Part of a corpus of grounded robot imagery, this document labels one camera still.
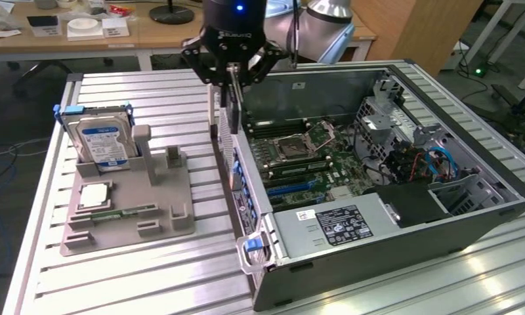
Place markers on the grey metal drive cage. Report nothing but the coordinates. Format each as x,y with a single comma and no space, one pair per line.
376,128

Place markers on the open metal socket cover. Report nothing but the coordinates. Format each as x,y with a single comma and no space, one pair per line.
321,136

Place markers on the wooden cabinet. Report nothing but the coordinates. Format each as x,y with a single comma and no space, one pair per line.
420,33

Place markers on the grey plastic parts rack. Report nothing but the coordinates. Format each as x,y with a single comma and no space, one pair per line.
130,193

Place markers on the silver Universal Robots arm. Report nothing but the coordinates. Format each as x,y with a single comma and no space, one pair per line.
321,33

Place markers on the green RAM stick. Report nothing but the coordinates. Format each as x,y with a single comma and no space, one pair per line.
117,215

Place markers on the green motherboard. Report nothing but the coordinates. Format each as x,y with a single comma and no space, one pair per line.
338,167

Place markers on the grey metal disk bay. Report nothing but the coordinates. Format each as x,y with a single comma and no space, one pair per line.
477,190

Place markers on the CPU socket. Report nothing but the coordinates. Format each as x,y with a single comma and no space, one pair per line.
293,146

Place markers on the red packet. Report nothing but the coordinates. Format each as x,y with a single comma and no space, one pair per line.
118,10

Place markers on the device with green light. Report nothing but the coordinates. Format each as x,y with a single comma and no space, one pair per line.
477,71

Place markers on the blue expansion slot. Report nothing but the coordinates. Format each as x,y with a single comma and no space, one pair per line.
287,189

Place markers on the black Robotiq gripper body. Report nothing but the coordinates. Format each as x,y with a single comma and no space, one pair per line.
233,42

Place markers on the open black PC case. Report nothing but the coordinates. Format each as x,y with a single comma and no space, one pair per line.
376,262

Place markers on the black floor stand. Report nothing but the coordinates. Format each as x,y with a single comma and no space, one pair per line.
505,95

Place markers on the small plain white box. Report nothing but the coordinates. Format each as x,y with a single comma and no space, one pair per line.
114,28

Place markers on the white table frame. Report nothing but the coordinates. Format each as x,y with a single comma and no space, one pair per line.
494,59

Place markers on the grey cup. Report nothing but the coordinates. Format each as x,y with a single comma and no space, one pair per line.
46,4

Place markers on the silver CPU chip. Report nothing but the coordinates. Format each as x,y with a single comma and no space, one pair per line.
93,196

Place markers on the black round lamp base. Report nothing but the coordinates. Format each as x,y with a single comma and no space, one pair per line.
170,14

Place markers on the black office chair base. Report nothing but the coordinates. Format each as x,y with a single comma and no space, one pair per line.
38,70

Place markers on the silver power supply unit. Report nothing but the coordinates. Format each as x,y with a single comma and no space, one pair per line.
297,236

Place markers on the white paper slip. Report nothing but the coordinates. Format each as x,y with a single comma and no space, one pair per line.
3,33

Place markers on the installed RAM stick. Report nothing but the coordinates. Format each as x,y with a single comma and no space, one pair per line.
297,168

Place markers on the white round object on box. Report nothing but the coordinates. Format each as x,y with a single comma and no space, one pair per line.
85,29

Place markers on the white box with black top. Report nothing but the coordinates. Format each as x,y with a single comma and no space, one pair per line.
43,25

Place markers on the wooden desk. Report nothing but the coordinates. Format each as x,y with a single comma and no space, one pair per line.
157,36

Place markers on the hard disk with blue carrier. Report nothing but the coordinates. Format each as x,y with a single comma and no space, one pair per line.
102,144

